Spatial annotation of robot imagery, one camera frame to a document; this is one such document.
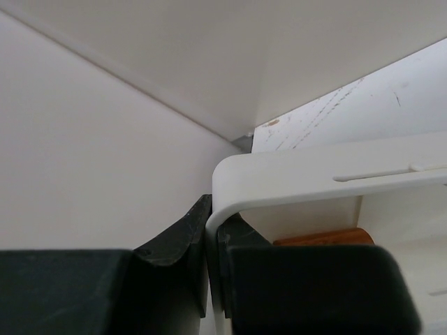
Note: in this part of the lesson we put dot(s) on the wooden cylinder block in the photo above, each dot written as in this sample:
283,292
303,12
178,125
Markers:
351,236

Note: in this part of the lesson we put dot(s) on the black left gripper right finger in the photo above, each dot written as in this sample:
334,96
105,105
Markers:
349,289

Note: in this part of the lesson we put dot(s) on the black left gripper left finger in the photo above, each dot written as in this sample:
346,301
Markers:
158,288

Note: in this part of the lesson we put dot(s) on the white plastic tray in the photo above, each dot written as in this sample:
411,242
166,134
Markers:
395,189

